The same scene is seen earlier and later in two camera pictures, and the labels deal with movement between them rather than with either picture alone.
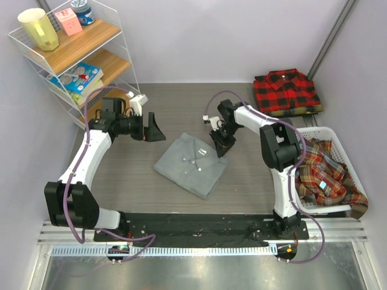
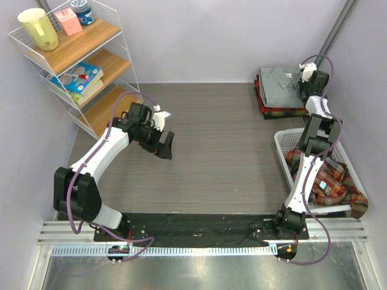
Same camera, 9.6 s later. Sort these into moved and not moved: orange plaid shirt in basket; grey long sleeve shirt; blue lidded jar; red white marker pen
Moved: grey long sleeve shirt
Not moved: orange plaid shirt in basket; red white marker pen; blue lidded jar
